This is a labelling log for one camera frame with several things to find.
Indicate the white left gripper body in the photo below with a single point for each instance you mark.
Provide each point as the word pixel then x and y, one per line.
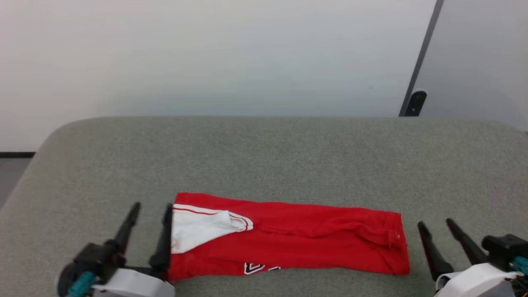
pixel 132 284

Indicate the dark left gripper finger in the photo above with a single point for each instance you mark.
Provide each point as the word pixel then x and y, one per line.
pixel 164 243
pixel 128 229

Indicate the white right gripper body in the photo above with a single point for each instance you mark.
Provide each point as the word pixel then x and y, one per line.
pixel 478 284

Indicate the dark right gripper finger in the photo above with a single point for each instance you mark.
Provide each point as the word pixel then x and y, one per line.
pixel 468 245
pixel 435 255

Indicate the red and white jersey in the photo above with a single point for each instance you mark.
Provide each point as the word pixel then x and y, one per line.
pixel 309 243

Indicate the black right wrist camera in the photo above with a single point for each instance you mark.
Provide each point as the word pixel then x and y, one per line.
pixel 505 249

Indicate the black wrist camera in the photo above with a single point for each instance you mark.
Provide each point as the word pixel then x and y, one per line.
pixel 97 258
pixel 505 249

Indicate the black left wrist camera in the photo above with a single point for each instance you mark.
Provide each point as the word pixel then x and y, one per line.
pixel 97 258

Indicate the teal right camera connector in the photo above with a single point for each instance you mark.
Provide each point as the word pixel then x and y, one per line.
pixel 522 264

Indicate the teal camera connector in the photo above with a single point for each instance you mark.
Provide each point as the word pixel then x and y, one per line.
pixel 81 284
pixel 522 264

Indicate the teal left camera connector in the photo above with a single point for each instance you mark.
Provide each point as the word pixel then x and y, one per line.
pixel 81 284

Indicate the dark wall baseboard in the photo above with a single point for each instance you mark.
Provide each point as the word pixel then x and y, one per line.
pixel 16 154

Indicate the black rounded wall bracket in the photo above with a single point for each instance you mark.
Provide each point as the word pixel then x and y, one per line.
pixel 416 103

